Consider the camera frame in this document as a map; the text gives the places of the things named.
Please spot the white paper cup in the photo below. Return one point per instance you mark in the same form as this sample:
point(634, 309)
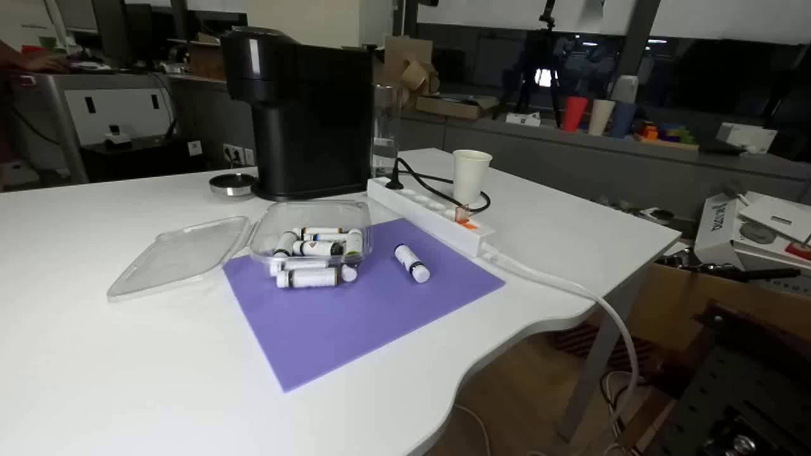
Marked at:
point(470, 174)

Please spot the clear plastic lid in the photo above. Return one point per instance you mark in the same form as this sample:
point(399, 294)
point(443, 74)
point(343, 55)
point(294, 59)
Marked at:
point(177, 253)

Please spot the brown cardboard box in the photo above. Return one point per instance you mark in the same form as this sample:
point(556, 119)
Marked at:
point(421, 78)

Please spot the black metal frame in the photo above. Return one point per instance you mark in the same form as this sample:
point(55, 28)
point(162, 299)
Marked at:
point(736, 389)

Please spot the blue cup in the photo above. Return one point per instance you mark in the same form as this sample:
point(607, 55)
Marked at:
point(622, 119)

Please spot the clear plastic container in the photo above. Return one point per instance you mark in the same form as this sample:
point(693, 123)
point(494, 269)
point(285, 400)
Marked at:
point(311, 215)

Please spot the white wall socket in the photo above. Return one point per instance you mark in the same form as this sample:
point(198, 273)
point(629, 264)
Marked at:
point(236, 154)

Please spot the white power strip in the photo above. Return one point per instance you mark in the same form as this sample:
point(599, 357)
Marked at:
point(421, 211)

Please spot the clear glass water tank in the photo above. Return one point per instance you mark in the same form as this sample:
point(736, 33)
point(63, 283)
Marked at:
point(382, 126)

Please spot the purple mat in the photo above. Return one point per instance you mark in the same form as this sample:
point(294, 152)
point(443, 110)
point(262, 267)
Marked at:
point(356, 319)

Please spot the red cup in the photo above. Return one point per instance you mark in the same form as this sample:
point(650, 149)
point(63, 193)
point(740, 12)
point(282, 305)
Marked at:
point(574, 115)

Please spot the grey table leg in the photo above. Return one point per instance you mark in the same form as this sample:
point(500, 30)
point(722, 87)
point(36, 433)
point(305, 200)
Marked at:
point(596, 354)

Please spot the white-capped small bottle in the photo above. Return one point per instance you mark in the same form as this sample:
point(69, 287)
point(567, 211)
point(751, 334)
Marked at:
point(410, 264)

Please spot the white grey machine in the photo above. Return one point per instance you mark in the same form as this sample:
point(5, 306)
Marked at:
point(108, 115)

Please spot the white printed cardboard box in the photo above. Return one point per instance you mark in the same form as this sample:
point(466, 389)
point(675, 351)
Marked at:
point(743, 224)

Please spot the white flat box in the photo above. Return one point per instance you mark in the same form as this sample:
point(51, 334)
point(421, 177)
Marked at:
point(746, 136)

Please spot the black coffee machine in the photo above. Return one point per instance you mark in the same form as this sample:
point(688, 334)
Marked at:
point(311, 117)

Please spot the beige cup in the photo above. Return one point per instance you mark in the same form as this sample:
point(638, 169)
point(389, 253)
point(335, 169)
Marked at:
point(601, 117)

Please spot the small white-labelled bottle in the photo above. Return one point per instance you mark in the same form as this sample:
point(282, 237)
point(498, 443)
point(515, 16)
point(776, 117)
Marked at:
point(285, 243)
point(320, 249)
point(352, 243)
point(294, 264)
point(347, 271)
point(306, 277)
point(324, 230)

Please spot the round black metal disc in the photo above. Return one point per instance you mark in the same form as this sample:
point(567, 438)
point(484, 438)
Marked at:
point(231, 182)

